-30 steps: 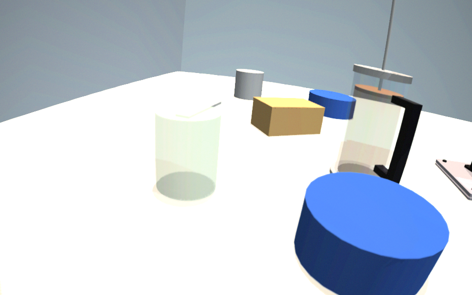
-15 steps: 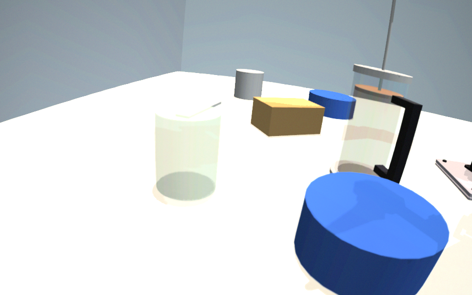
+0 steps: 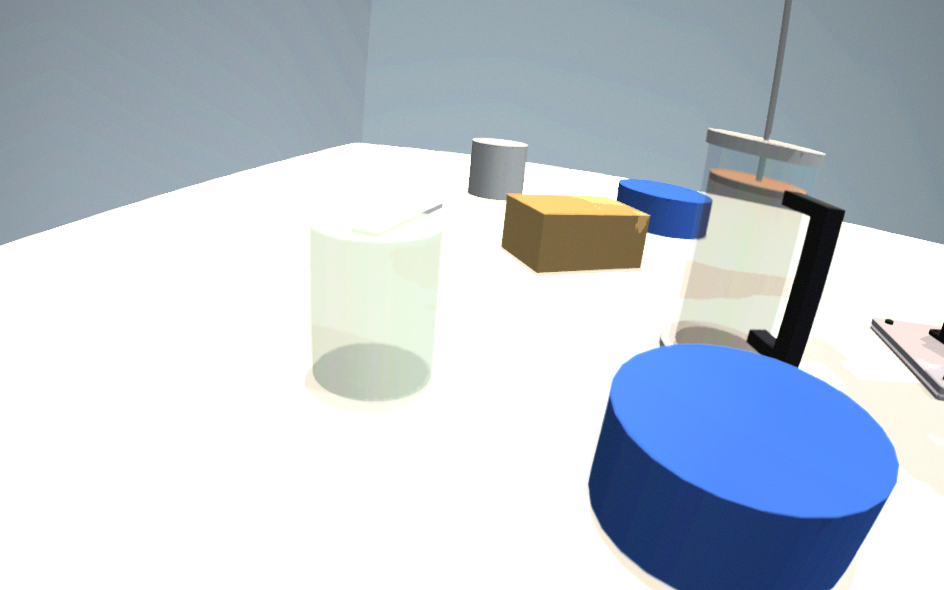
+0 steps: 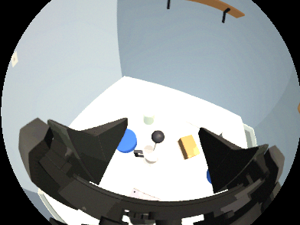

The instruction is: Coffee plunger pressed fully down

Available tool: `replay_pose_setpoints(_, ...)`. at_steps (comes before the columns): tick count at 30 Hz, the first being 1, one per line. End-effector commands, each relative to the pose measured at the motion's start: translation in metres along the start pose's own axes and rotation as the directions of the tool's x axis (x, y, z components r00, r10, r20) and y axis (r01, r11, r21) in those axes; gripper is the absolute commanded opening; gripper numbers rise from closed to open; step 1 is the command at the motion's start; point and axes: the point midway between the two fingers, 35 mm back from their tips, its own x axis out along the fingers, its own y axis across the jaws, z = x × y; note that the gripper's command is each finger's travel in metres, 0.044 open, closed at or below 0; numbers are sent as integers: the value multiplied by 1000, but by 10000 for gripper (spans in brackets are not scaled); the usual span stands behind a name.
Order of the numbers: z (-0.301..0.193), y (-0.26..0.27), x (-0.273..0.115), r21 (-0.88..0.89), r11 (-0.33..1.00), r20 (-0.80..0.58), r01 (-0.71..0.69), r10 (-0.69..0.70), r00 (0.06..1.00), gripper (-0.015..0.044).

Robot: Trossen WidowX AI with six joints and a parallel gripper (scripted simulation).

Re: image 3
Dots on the glass french press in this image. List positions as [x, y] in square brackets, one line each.
[754, 202]

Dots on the tan rectangular block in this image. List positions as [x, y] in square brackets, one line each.
[558, 233]

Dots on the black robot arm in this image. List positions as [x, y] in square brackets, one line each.
[937, 334]

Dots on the blue short cylinder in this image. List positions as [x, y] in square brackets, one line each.
[672, 208]
[720, 469]

